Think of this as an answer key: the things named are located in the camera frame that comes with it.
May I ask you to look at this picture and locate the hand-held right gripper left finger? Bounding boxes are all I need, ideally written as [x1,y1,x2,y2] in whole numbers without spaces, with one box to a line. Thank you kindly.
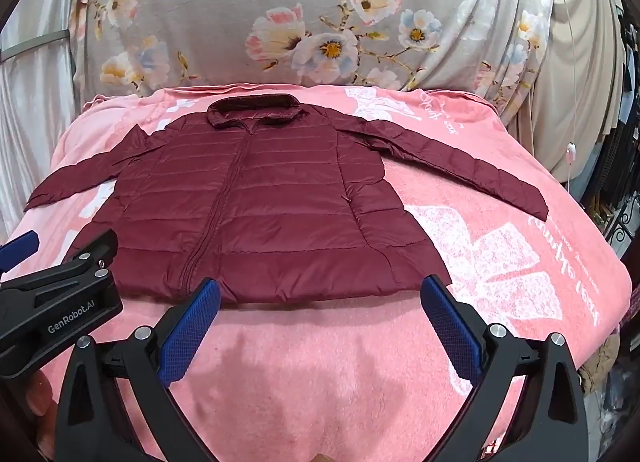
[54,278,223,462]

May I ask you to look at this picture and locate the black ornate metal rack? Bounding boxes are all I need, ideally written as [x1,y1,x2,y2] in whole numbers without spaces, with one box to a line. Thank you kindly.
[604,211,637,254]

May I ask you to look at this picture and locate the person's left hand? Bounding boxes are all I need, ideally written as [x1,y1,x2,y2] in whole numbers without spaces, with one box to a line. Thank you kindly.
[22,369,59,419]

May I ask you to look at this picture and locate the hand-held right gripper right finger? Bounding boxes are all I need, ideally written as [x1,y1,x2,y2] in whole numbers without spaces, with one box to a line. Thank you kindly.
[420,274,590,462]

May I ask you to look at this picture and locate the maroon puffer jacket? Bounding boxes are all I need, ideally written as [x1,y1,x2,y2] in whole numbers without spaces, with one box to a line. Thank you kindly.
[23,95,549,304]

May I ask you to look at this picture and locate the beige draped cloth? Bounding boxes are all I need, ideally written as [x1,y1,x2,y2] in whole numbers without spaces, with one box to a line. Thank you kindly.
[505,0,629,193]

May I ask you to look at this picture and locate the pink printed blanket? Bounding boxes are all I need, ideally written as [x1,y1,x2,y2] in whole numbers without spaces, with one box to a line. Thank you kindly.
[0,82,629,462]

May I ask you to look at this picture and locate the white curtain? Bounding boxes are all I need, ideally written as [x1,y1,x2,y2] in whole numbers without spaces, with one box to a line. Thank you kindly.
[0,0,89,243]

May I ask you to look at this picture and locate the dark hanging clothes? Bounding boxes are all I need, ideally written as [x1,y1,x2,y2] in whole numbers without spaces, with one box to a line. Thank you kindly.
[585,17,640,243]

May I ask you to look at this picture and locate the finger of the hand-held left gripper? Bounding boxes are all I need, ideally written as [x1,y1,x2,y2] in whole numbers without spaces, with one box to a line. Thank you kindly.
[0,229,119,314]
[0,230,40,276]

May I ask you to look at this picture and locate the grey metal bar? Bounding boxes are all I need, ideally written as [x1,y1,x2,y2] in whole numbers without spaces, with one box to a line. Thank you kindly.
[0,31,72,64]

